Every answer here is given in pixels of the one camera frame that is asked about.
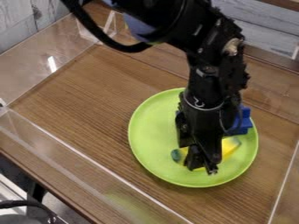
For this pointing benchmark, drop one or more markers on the yellow toy banana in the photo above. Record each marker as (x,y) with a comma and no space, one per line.
(229,145)

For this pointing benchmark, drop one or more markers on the blue plastic block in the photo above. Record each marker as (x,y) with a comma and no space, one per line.
(242,123)

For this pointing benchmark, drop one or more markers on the clear acrylic enclosure wall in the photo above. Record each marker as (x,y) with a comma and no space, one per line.
(101,195)

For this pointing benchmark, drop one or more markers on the clear acrylic corner bracket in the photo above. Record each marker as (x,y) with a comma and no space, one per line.
(109,27)

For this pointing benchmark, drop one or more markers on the green round plate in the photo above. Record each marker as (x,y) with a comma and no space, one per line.
(153,139)

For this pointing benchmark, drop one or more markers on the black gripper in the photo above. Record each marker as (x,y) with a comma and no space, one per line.
(202,125)

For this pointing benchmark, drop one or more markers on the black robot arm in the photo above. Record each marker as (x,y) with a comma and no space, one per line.
(193,26)

